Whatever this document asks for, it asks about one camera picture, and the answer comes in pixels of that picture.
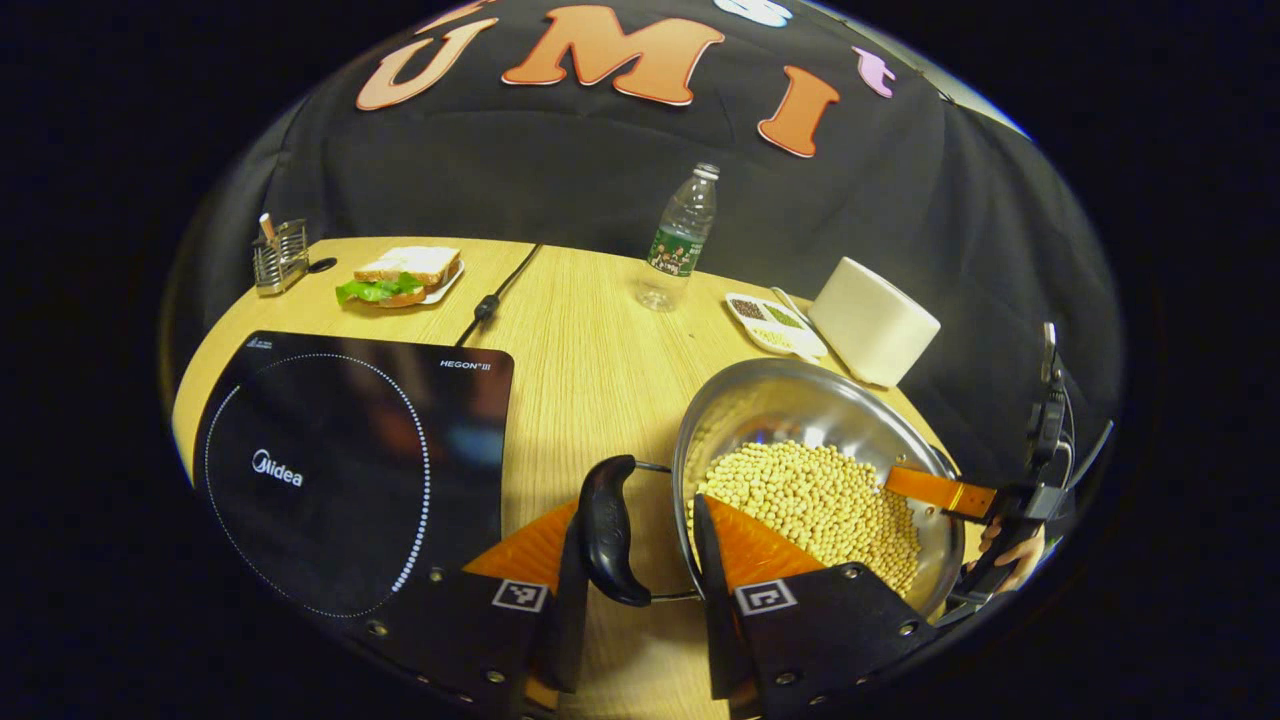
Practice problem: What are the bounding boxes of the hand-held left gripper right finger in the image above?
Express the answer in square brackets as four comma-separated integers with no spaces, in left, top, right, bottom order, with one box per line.
[692,493,946,720]

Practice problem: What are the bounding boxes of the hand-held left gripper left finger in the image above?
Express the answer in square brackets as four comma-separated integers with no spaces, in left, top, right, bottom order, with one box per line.
[365,497,593,720]

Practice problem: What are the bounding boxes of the steel pot with black handle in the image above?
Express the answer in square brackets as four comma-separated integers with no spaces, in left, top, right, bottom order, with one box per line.
[578,357,968,626]

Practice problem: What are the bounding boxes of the black induction cooktop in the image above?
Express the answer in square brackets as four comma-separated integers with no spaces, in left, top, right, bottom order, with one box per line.
[192,330,516,619]

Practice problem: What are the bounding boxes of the pile of soybeans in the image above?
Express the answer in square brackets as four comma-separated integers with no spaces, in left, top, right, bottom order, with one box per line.
[690,440,923,598]

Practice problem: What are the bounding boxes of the white toaster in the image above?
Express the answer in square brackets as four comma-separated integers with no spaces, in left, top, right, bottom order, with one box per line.
[808,257,942,389]

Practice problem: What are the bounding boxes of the white divided dish with beans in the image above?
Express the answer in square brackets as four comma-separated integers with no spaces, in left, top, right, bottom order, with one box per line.
[724,292,829,359]

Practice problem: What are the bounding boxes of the white spoon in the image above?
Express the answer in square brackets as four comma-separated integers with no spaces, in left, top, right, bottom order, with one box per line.
[768,286,819,333]

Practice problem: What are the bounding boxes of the black backdrop cloth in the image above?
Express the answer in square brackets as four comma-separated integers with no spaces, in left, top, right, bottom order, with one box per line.
[160,0,1126,481]

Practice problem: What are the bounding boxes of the clear plastic water bottle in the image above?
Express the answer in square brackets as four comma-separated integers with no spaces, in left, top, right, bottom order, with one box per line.
[635,163,721,313]

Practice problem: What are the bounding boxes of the white plate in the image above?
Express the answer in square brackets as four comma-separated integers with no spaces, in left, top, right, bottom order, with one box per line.
[416,258,467,307]

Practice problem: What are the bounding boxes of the sandwich with lettuce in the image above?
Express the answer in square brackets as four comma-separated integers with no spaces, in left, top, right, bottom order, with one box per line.
[335,246,463,309]

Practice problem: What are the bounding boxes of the black power cable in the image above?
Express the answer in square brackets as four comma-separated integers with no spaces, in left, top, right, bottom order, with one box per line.
[455,243,546,348]

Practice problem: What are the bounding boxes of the metal wire holder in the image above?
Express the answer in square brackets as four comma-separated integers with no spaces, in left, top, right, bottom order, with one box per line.
[252,213,311,297]

